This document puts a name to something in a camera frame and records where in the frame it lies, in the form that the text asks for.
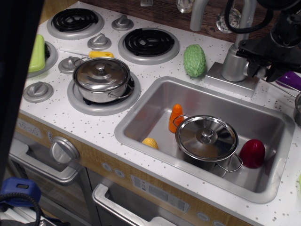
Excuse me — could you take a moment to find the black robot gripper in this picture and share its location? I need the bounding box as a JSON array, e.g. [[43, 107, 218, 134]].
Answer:
[[237, 38, 301, 82]]

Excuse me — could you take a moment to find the silver faucet lever handle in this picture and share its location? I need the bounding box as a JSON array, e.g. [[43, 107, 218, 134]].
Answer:
[[243, 62, 270, 79]]

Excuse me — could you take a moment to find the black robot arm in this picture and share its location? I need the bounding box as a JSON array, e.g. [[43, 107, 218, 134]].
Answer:
[[236, 0, 301, 82]]

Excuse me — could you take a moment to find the purple toy eggplant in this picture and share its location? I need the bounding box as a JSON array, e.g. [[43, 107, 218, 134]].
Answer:
[[276, 71, 301, 91]]

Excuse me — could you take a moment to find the silver toy faucet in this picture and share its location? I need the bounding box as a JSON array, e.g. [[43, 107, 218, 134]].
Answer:
[[190, 0, 259, 98]]

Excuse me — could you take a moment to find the hanging slotted steel spoon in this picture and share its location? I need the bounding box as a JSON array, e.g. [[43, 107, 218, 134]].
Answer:
[[216, 8, 241, 33]]

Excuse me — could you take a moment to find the green bumpy toy vegetable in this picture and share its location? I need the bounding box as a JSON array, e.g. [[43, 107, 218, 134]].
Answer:
[[183, 44, 206, 77]]

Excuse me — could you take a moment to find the silver sink basin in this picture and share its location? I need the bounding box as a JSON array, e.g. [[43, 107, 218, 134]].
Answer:
[[115, 77, 295, 203]]

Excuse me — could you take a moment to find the red toy egg-shaped fruit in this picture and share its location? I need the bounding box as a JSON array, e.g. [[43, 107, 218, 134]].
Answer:
[[239, 139, 265, 169]]

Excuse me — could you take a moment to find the steel pot lid in sink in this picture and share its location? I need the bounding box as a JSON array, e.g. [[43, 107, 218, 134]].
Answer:
[[175, 115, 238, 162]]

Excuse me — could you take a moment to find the steel pot in sink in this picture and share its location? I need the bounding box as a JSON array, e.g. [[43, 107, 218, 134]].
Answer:
[[182, 114, 243, 173]]

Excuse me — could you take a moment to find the orange toy carrot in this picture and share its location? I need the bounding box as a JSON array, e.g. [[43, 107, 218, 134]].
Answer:
[[168, 104, 184, 133]]

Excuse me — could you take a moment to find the back right black burner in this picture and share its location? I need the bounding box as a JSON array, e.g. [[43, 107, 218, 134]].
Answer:
[[118, 28, 180, 65]]

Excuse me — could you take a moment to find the black burner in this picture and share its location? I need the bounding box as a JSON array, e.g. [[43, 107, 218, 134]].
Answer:
[[118, 28, 180, 65], [47, 8, 104, 40]]

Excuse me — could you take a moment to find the yellow toy corn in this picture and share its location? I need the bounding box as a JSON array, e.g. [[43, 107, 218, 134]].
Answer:
[[142, 137, 158, 150]]

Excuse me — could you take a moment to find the silver stove knob back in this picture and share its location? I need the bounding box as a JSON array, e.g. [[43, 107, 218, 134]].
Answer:
[[111, 15, 134, 31]]

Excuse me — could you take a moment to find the steel pot lid on stove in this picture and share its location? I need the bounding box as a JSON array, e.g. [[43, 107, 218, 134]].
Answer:
[[73, 57, 130, 92]]

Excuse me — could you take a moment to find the silver stove knob middle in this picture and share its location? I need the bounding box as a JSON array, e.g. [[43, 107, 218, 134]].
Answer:
[[87, 33, 111, 51]]

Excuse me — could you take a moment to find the steel pot on stove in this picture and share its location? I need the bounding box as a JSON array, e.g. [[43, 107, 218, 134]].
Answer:
[[72, 57, 133, 104]]

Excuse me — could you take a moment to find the back left black burner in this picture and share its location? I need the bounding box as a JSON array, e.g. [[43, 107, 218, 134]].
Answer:
[[47, 8, 104, 40]]

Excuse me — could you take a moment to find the silver oven dial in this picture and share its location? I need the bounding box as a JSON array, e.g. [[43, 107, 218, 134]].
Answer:
[[49, 136, 79, 164]]

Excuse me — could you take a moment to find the green plastic cutting board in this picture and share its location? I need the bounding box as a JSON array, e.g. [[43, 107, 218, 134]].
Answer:
[[28, 34, 46, 73]]

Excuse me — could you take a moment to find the silver stove knob front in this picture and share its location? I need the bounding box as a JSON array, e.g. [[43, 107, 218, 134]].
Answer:
[[23, 81, 54, 103]]

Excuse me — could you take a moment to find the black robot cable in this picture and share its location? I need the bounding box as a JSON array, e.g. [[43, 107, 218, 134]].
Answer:
[[224, 0, 275, 34]]

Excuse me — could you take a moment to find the front right burner ring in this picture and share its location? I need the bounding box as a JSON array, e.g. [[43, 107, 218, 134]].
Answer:
[[67, 70, 141, 116]]

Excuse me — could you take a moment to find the burner ring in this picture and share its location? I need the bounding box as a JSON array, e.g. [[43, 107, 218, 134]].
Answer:
[[26, 40, 58, 79], [67, 70, 141, 116]]

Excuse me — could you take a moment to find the yellow handled toy utensil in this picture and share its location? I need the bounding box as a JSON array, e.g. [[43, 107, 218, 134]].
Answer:
[[60, 49, 114, 59]]

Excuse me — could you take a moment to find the silver dishwasher door handle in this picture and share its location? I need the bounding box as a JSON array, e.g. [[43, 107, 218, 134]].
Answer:
[[92, 184, 175, 226]]

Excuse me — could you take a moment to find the front left burner ring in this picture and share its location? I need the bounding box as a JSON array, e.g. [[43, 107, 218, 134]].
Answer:
[[26, 40, 58, 79]]

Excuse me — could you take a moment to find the black foreground camera pole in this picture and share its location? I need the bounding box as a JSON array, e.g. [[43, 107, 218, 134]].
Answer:
[[0, 0, 44, 178]]

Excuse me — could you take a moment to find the silver oven door handle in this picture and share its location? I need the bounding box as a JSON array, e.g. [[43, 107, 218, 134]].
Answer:
[[9, 138, 79, 186]]

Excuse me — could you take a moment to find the blue clamp with cable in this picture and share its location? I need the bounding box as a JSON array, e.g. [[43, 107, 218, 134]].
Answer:
[[0, 177, 70, 226]]

